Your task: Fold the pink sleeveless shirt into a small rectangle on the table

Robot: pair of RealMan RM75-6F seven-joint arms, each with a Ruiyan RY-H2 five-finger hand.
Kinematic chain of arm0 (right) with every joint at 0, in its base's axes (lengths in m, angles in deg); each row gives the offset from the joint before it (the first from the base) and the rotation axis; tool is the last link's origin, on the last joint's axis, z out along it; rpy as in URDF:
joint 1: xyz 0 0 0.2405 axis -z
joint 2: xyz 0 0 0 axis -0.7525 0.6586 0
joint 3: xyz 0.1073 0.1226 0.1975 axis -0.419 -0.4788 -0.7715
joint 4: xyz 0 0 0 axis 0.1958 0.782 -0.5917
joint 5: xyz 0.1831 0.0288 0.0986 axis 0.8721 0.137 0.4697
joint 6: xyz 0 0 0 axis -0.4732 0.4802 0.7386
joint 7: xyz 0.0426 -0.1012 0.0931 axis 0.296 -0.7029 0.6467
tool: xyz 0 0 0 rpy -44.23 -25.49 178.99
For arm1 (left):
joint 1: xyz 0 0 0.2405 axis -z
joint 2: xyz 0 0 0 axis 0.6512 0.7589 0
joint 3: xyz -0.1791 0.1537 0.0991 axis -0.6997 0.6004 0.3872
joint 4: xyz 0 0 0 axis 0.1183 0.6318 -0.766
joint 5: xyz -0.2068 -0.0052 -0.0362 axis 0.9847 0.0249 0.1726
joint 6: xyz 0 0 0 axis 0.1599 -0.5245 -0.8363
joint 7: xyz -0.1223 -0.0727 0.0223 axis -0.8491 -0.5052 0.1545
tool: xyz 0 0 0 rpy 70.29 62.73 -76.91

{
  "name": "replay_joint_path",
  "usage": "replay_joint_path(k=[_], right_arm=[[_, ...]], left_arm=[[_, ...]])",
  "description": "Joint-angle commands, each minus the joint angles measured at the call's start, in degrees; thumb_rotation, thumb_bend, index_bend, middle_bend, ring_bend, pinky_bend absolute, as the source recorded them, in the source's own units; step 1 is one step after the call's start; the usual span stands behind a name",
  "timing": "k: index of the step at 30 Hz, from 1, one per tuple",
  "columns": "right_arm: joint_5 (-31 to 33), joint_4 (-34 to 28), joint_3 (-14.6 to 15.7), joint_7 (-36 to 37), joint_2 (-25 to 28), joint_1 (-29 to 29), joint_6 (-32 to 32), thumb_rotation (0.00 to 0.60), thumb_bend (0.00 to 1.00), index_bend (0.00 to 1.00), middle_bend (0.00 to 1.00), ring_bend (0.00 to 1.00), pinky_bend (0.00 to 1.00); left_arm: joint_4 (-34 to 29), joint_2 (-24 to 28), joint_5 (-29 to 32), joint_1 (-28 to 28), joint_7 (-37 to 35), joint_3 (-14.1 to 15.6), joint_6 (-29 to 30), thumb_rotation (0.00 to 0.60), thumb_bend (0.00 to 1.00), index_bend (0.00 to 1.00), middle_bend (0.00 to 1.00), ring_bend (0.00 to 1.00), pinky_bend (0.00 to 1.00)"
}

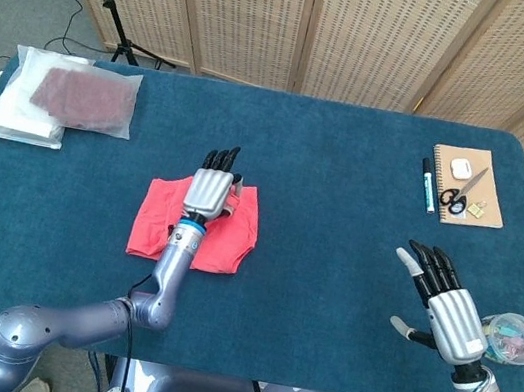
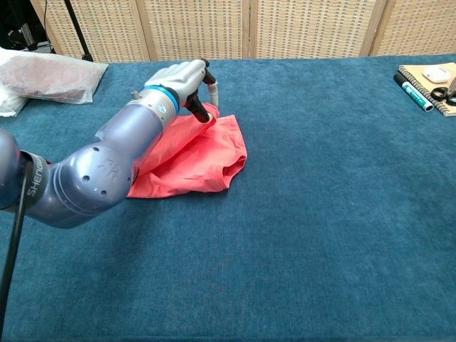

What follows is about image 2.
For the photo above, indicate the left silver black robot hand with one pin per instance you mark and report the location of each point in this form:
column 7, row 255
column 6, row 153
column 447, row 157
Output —
column 178, row 76

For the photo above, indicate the coral red t-shirt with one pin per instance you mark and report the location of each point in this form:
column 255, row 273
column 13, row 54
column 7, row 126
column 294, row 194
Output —
column 199, row 160

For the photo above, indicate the black tripod stand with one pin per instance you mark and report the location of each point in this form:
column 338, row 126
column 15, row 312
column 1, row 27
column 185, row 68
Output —
column 76, row 28

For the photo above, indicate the woven wooden folding screen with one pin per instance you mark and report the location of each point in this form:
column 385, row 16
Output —
column 285, row 28

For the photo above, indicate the frosted bag with maroon garment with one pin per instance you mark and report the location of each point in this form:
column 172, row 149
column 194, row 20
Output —
column 53, row 78

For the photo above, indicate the white plastic garment bag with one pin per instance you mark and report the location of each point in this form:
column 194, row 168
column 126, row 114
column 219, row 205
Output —
column 10, row 105

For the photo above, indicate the blue carpet table cover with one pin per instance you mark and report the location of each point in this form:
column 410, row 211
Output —
column 285, row 249

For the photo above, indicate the kraft spiral notebook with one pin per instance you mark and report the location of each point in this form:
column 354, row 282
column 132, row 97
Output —
column 413, row 80

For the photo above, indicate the black green marker pen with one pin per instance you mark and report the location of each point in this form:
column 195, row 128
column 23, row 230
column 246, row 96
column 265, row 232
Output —
column 413, row 93

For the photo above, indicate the white earbuds case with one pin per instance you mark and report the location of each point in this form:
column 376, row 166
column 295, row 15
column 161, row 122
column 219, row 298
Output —
column 435, row 74

